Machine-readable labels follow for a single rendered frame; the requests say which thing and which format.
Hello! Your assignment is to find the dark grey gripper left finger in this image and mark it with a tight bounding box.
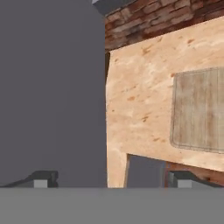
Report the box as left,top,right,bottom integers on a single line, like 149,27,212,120
0,170,60,189

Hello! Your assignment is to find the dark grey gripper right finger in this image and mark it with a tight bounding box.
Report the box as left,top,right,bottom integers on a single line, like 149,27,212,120
167,170,224,189

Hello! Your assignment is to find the grey base cabinet door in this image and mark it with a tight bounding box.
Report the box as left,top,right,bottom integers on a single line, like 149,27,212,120
125,154,167,189

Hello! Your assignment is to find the tall grey cabinet panel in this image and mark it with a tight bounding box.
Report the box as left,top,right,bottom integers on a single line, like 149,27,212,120
0,0,108,189

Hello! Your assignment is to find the grey wall cabinet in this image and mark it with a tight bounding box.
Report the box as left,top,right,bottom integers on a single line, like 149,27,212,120
92,0,138,17

